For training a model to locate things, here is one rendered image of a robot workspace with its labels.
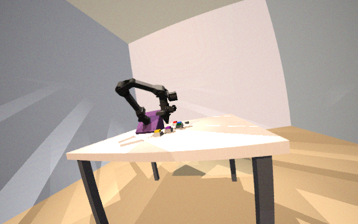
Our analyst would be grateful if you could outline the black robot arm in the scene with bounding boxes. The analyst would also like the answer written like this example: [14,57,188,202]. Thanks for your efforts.
[115,78,178,125]

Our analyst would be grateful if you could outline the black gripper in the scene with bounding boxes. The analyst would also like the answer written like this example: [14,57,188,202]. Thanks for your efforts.
[156,102,173,124]

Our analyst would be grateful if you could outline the yellow button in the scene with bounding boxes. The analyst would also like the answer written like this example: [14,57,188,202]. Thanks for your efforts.
[153,129,163,137]

